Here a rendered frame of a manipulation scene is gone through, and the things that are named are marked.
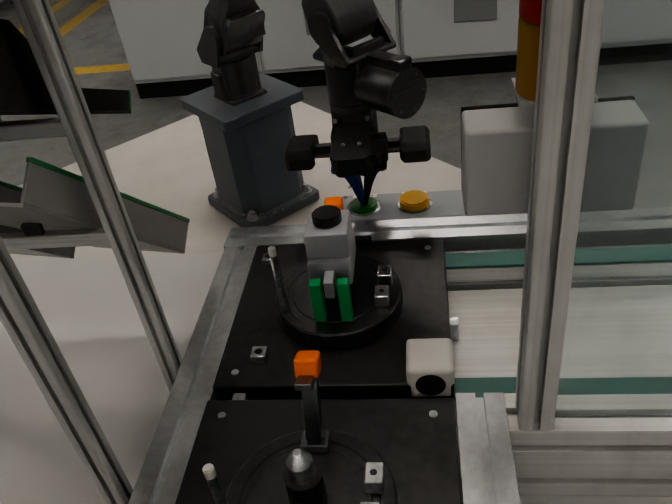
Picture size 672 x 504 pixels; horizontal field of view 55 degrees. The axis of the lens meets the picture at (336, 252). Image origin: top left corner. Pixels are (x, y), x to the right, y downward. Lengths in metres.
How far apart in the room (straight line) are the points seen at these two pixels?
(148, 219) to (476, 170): 0.41
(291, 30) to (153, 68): 0.87
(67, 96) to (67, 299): 0.51
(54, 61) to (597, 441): 0.57
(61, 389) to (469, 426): 0.35
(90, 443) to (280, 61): 3.37
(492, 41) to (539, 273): 3.31
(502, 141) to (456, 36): 3.28
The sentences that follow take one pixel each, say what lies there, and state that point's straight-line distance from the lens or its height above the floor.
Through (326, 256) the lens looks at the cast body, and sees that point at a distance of 0.65.
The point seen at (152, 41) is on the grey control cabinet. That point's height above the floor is 0.35.
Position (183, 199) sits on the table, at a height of 0.86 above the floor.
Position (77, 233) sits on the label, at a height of 1.11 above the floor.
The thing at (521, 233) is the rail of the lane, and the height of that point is 0.96.
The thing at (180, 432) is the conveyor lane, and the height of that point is 0.95.
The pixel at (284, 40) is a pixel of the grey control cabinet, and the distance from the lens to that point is 3.81.
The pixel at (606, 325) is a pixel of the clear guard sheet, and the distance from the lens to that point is 0.56.
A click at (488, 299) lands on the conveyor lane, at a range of 0.81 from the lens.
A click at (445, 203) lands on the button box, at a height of 0.96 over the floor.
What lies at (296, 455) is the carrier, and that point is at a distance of 0.50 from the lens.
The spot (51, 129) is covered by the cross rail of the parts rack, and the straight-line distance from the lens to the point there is 0.63.
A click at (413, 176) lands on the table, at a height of 0.86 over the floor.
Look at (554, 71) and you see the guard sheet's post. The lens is 0.42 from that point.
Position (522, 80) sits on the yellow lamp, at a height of 1.27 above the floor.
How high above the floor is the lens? 1.45
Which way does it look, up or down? 36 degrees down
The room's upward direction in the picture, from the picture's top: 8 degrees counter-clockwise
